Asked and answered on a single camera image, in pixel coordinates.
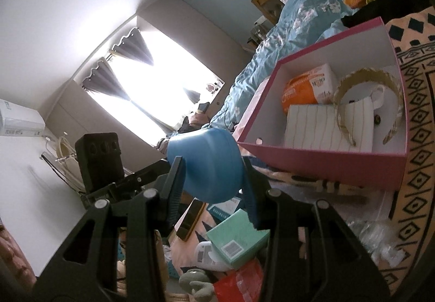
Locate blue plastic bowl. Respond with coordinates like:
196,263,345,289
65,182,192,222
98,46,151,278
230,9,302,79
167,128,244,203

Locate clear plastic bag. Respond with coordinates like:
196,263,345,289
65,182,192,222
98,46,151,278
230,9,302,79
347,219,408,269

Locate white air conditioner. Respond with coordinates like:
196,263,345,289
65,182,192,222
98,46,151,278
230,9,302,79
0,98,46,137

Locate white plastic bottle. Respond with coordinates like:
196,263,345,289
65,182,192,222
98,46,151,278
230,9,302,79
194,241,235,272

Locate blue floral duvet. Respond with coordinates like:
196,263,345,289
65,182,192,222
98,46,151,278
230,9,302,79
204,0,381,140

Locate beige clothes drying rack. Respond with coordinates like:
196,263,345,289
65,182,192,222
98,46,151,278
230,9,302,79
41,132,85,194

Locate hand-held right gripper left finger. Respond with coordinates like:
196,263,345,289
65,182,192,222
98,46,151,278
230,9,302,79
34,156,184,302

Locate white striped fabric pouch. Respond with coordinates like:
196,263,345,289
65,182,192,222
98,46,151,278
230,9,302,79
284,85,386,153

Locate orange tissue pack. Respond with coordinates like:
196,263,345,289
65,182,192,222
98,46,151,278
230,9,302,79
281,63,338,115

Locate black clothes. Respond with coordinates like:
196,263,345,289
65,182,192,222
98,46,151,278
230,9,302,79
341,0,430,29

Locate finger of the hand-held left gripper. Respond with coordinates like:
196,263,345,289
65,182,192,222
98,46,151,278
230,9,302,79
116,159,172,191

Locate red plastic packet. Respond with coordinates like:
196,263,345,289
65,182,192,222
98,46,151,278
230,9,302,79
214,259,264,302

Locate grey curtain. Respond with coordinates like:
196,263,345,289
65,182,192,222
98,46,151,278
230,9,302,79
82,57,170,133
110,26,202,104

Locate black smartphone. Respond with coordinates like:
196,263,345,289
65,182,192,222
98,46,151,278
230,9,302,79
175,198,206,241

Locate pink patterned cloth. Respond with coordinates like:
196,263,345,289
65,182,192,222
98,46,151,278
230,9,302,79
0,217,36,289

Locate pink cardboard box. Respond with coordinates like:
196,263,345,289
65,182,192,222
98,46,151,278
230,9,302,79
236,17,408,191

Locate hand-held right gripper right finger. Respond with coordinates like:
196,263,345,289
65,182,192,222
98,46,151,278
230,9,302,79
242,158,391,302

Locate mint green box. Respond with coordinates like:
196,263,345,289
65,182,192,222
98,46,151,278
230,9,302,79
206,209,271,271

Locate gold and white headband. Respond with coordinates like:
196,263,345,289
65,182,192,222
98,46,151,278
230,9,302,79
333,68,405,146

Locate blue and white carton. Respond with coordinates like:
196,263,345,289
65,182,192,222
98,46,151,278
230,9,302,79
206,196,243,224

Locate pile of clothes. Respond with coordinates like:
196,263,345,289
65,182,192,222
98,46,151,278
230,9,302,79
156,102,211,153

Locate bedside cups and bottles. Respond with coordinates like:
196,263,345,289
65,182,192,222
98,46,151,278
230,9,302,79
246,15,269,48

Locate peach patterned blanket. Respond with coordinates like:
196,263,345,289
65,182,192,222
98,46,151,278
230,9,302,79
163,7,435,302

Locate grey-green plush toy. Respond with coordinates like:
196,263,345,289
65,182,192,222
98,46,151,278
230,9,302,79
178,268,218,302

